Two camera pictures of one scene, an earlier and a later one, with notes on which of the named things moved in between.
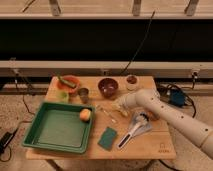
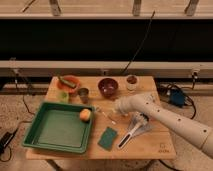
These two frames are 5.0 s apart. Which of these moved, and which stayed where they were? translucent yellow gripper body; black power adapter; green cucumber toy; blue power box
Moved: translucent yellow gripper body
Stayed: blue power box; black power adapter; green cucumber toy
